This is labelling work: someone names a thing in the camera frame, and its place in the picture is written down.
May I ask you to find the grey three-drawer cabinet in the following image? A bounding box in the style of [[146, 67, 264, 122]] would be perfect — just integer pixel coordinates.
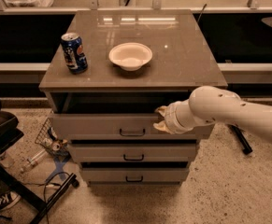
[[38, 9, 229, 186]]

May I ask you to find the grey drawer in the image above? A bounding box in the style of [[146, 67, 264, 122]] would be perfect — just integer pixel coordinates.
[[49, 114, 213, 140], [80, 168, 189, 184], [68, 143, 197, 162]]

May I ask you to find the white paper bowl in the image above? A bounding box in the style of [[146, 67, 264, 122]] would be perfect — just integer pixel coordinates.
[[108, 43, 152, 71]]

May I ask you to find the grey middle drawer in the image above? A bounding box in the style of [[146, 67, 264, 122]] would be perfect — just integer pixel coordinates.
[[68, 143, 197, 162]]

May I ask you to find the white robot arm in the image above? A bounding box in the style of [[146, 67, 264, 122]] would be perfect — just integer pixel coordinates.
[[153, 86, 272, 144]]

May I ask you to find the grey bottom drawer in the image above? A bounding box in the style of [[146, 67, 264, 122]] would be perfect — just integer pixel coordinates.
[[80, 168, 189, 184]]

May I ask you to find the black floor cable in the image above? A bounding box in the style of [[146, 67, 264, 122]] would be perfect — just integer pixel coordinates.
[[20, 171, 71, 224]]

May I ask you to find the black chair with legs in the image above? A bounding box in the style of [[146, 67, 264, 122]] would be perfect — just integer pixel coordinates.
[[0, 101, 79, 224]]

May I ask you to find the grey top drawer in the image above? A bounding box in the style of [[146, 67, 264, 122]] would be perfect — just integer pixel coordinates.
[[49, 114, 213, 140]]

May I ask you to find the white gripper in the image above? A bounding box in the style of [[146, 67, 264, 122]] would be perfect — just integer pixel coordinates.
[[153, 101, 192, 134]]

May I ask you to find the blue pepsi soda can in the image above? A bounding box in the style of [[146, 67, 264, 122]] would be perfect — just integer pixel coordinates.
[[61, 33, 88, 74]]

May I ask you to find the wire mesh basket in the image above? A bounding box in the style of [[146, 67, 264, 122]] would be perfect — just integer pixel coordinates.
[[35, 119, 69, 157]]

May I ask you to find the black and white sneaker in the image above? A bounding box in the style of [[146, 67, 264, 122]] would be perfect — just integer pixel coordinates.
[[0, 190, 21, 211]]

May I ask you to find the black metal stand base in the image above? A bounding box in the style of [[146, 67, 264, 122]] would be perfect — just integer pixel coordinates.
[[229, 125, 252, 155]]

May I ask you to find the clear plastic bottle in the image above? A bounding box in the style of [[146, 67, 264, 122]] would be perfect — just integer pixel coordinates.
[[21, 149, 48, 173]]

